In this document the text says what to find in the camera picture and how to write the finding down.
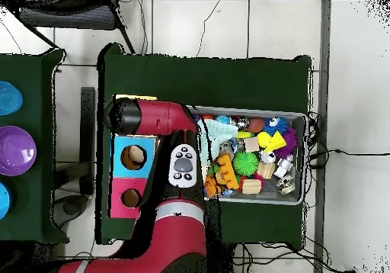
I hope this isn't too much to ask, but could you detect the mint green waffle cloth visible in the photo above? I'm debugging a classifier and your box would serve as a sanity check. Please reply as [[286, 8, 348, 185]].
[[197, 119, 240, 164]]

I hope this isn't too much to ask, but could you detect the wooden box with three holes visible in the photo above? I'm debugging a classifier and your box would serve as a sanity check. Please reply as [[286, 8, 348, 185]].
[[107, 94, 159, 220]]

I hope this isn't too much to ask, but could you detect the shallow clear mesh bin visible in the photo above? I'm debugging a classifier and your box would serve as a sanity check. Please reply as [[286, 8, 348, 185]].
[[187, 104, 308, 206]]

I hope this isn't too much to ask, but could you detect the green spiky ball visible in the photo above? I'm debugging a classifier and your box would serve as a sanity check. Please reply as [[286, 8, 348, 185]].
[[232, 150, 259, 177]]

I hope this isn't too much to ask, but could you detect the plain wooden block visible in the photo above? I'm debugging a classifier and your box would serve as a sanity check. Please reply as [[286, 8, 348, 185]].
[[245, 136, 261, 153]]

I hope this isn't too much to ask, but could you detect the dark green table cloth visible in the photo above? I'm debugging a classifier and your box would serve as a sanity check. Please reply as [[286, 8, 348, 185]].
[[0, 48, 69, 244], [97, 42, 312, 250]]

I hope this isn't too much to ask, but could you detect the yellow cheese wedge toy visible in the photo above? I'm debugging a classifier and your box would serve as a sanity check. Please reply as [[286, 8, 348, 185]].
[[257, 130, 288, 153]]

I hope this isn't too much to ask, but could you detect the blue spiky ball with eye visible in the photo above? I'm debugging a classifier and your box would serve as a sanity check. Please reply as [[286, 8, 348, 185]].
[[261, 115, 289, 137]]

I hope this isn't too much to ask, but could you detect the purple spiky toy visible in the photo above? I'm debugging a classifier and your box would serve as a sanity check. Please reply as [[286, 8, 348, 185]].
[[273, 127, 299, 159]]

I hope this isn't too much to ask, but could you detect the black upright panel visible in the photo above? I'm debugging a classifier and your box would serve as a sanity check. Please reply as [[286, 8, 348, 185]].
[[80, 86, 96, 194]]

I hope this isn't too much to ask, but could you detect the dark grey rounded base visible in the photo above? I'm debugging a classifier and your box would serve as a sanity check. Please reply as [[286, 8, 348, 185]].
[[50, 194, 90, 229]]

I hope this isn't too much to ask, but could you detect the purple plastic bowl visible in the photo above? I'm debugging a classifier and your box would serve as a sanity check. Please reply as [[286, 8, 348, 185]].
[[0, 125, 37, 177]]

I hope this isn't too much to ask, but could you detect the grey and black chair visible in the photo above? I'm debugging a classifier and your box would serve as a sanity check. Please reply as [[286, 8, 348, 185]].
[[5, 0, 136, 54]]

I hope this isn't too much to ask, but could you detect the black cable with plug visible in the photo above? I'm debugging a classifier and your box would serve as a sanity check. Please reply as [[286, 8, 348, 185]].
[[305, 111, 390, 172]]

